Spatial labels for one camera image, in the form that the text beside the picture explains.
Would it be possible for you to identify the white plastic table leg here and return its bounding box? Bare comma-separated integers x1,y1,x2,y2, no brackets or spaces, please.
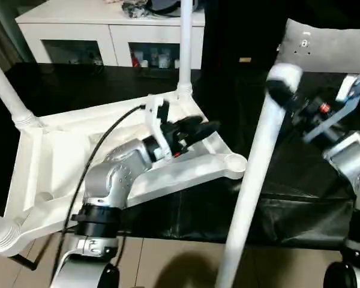
215,62,304,288
0,49,37,127
176,0,195,100
0,208,22,253

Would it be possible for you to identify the white plastic table top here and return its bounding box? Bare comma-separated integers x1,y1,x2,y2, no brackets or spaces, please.
0,92,249,258

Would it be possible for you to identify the grey pillow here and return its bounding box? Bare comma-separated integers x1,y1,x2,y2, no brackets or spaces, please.
275,17,360,75

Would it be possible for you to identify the black cabinet with gold label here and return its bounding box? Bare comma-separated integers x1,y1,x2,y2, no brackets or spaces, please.
200,0,289,72

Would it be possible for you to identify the grey round pot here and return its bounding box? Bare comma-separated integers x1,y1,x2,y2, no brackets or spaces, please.
146,0,199,18

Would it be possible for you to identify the white sideboard cabinet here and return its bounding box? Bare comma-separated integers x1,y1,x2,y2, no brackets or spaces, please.
14,5,207,69

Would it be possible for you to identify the black clutter on sideboard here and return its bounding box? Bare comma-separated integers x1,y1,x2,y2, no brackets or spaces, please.
121,0,150,18

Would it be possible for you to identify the grey curtain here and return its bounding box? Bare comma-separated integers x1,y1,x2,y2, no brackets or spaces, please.
0,0,22,66

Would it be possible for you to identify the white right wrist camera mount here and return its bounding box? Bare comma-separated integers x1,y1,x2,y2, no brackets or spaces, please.
302,74,360,142

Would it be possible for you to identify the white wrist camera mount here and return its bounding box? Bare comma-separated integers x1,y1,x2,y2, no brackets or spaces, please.
145,97,172,160
302,74,360,142

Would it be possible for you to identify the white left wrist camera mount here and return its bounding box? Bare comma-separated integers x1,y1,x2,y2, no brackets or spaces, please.
145,97,172,160

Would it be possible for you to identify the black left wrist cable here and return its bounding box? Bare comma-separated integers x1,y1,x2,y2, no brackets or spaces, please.
49,103,147,283

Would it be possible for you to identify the black metal frame leg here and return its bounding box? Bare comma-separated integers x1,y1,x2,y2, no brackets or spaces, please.
16,254,39,271

